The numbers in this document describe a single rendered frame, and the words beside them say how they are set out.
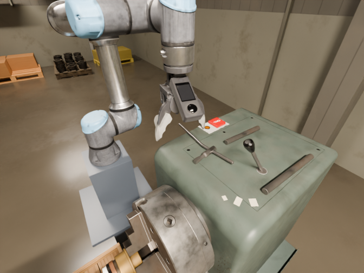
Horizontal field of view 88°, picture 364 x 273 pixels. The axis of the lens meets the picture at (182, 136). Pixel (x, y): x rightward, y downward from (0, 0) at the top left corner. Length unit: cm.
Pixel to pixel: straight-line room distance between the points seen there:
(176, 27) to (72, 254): 194
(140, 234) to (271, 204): 41
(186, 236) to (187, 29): 51
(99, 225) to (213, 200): 76
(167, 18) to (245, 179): 51
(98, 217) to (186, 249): 74
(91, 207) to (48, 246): 99
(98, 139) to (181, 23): 63
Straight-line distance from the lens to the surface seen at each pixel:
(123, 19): 48
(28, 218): 253
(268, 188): 65
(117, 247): 95
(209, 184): 64
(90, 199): 134
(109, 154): 95
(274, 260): 139
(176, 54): 44
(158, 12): 46
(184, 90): 45
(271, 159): 79
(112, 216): 122
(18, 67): 710
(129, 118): 92
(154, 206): 61
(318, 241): 227
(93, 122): 87
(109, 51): 87
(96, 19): 46
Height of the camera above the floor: 174
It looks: 36 degrees down
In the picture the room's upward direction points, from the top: straight up
